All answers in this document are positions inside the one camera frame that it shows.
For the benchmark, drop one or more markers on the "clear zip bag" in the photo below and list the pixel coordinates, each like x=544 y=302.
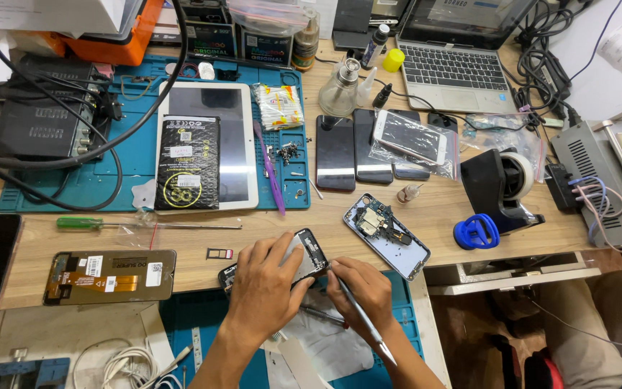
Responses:
x=448 y=156

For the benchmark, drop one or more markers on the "white pull-out shelf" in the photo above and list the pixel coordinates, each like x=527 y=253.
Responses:
x=505 y=273

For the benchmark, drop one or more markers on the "person's right hand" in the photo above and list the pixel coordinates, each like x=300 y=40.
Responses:
x=367 y=294

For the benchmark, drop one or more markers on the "silver metal tweezers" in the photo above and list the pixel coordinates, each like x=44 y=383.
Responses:
x=367 y=323

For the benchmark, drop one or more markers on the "black electronic device box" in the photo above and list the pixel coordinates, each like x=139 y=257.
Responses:
x=35 y=121

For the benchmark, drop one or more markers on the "black bottle with white cap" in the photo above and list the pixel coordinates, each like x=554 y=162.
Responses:
x=374 y=47

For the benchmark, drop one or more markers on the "black phone stand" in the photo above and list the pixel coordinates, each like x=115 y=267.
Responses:
x=351 y=27

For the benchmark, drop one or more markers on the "small white glue bottle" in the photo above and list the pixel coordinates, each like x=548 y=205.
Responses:
x=366 y=86

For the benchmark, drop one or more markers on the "pile of small screws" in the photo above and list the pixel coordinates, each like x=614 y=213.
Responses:
x=288 y=151

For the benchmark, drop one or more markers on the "silver laptop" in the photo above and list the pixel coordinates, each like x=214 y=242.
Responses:
x=454 y=65

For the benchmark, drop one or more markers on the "blue metal fixture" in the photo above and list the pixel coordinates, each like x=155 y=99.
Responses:
x=25 y=373

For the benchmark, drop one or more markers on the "packet of cotton swabs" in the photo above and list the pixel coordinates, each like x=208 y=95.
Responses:
x=278 y=107

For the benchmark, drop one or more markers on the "yellow cap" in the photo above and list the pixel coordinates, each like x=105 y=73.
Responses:
x=393 y=60

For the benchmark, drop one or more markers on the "replacement screen with orange flex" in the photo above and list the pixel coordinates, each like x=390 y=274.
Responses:
x=108 y=276

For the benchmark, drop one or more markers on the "black battery packet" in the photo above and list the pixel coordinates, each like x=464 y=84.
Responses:
x=188 y=162

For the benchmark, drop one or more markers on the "white paper sheet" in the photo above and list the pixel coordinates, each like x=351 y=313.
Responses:
x=322 y=340

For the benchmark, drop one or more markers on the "purple plastic brush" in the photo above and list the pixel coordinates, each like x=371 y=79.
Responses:
x=269 y=165

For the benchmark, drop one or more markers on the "black tape dispenser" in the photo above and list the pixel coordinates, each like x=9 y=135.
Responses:
x=492 y=186

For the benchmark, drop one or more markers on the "small black phone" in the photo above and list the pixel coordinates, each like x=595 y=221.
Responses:
x=443 y=121

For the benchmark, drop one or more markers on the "black phone with red edge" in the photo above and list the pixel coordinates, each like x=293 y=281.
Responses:
x=335 y=154

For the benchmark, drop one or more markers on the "orange tool case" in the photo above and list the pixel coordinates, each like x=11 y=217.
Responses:
x=122 y=48

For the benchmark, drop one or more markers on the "blue suction cup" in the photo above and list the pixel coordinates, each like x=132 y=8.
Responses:
x=475 y=232

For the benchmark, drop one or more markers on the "large blue repair mat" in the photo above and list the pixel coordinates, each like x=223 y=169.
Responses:
x=133 y=151

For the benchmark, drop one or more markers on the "black sim tray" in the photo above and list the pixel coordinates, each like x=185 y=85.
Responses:
x=219 y=254

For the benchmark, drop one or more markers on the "person's left hand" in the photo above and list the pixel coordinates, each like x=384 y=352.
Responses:
x=259 y=292

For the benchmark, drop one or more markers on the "grey screen separator machine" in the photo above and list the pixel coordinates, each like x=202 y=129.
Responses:
x=586 y=156

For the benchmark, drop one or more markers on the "white phone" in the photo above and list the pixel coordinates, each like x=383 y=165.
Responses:
x=411 y=136

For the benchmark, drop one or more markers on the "small clear bag red stripe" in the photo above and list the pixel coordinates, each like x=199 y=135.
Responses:
x=135 y=232

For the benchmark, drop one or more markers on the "black printed box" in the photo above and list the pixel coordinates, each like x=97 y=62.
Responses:
x=266 y=48
x=209 y=40

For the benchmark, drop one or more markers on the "small glass bottle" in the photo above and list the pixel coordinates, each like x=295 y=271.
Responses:
x=407 y=193

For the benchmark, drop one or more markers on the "clear bag with parts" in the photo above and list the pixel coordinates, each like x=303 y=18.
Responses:
x=511 y=132

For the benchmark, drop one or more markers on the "phone housing with circuit board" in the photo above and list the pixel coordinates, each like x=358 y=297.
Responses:
x=386 y=235

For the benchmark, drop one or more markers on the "white tablet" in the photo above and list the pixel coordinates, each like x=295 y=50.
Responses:
x=235 y=146

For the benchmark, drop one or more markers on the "small blue work mat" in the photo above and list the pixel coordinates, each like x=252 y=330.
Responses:
x=197 y=313

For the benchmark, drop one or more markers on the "glass alcohol dispenser bottle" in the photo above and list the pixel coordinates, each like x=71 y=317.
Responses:
x=339 y=89

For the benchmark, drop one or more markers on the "black plug adapter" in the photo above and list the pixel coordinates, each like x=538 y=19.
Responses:
x=110 y=107

